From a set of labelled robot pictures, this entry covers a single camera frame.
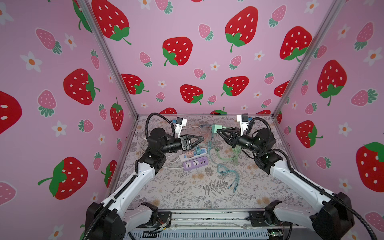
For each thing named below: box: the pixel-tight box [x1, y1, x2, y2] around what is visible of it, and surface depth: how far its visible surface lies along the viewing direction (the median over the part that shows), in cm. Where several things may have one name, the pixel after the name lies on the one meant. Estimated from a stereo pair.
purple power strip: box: [183, 156, 209, 171], surface depth 94 cm
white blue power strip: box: [180, 148, 208, 162], surface depth 97 cm
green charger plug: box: [211, 124, 223, 134], surface depth 66 cm
